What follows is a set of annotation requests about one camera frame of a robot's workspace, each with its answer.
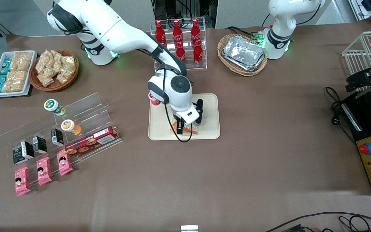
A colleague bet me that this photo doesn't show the clear bag fried snacks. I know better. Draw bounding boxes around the clear bag fried snacks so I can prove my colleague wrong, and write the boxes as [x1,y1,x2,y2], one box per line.
[56,66,73,83]
[62,55,76,73]
[51,50,64,70]
[36,50,52,73]
[37,72,55,87]

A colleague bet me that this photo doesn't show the clear acrylic stepped display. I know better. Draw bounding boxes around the clear acrylic stepped display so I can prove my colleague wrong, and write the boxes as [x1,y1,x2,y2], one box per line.
[0,92,123,187]

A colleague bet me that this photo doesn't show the red plaid cookie box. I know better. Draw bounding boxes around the red plaid cookie box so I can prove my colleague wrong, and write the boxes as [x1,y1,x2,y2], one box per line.
[65,126,120,157]

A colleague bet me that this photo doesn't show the black equipment rack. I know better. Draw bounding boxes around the black equipment rack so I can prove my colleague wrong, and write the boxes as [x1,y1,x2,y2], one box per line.
[153,0,216,29]

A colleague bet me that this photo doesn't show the triangle sandwich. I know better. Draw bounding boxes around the triangle sandwich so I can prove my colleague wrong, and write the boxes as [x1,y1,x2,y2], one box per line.
[169,123,199,136]

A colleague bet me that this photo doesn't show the white wire rack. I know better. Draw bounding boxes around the white wire rack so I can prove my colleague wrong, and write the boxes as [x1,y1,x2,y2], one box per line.
[342,31,371,93]

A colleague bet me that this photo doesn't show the small black drink carton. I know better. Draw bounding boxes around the small black drink carton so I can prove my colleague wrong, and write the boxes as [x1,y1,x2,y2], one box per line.
[21,141,35,160]
[33,136,48,154]
[13,146,27,165]
[51,128,64,146]

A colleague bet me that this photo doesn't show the red cola bottle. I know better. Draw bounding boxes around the red cola bottle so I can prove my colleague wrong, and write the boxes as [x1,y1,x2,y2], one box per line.
[176,41,186,63]
[173,19,183,45]
[191,18,201,44]
[155,20,167,46]
[193,39,203,67]

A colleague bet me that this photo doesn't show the green lid jar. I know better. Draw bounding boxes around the green lid jar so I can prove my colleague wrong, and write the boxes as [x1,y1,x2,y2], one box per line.
[44,99,66,116]

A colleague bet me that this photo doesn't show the long black floor cable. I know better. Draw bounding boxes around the long black floor cable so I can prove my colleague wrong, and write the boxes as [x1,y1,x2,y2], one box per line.
[264,212,371,232]

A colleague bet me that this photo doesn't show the cream plastic tray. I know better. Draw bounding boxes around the cream plastic tray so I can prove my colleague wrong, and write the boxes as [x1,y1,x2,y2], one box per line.
[148,93,221,141]

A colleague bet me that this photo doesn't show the rice crisp snack packet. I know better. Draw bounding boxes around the rice crisp snack packet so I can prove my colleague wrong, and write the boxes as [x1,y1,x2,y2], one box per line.
[11,52,33,72]
[3,70,28,93]

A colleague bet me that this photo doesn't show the black power cable with plug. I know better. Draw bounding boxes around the black power cable with plug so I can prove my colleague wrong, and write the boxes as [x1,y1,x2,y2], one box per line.
[325,86,357,146]

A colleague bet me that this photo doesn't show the black base cable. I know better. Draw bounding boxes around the black base cable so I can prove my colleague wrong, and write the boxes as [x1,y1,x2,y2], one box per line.
[226,26,261,39]

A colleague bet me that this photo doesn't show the round brown wicker basket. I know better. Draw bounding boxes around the round brown wicker basket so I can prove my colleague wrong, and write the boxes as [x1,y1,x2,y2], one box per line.
[29,49,79,92]

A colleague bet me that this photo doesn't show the clear acrylic bottle rack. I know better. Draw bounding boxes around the clear acrylic bottle rack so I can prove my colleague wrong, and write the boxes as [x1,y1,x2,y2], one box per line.
[150,19,207,73]

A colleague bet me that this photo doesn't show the red lid small jar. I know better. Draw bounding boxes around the red lid small jar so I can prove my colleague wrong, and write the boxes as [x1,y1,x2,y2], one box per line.
[148,92,161,106]

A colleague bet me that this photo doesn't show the dark cable connector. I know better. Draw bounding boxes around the dark cable connector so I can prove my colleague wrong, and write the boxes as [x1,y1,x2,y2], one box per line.
[282,225,321,232]

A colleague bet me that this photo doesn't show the orange lid jar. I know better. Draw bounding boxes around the orange lid jar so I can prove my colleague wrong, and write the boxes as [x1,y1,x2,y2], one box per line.
[61,119,82,136]

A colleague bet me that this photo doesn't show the black sealing machine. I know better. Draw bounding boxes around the black sealing machine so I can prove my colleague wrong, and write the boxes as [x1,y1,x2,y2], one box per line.
[342,92,371,196]

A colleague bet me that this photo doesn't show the pink snack packet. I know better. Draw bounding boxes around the pink snack packet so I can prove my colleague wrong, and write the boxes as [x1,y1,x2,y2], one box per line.
[36,157,52,186]
[15,167,31,196]
[57,150,73,176]

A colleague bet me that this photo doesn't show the sealing machine press lever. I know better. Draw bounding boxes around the sealing machine press lever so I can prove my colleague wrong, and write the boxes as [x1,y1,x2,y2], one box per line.
[346,56,371,98]

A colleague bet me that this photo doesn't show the light oval wicker basket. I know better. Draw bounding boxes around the light oval wicker basket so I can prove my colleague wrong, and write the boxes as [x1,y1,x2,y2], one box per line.
[217,34,268,76]

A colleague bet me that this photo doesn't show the silver foil container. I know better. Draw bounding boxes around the silver foil container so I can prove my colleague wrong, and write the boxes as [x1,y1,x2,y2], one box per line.
[223,35,266,69]
[222,53,266,72]

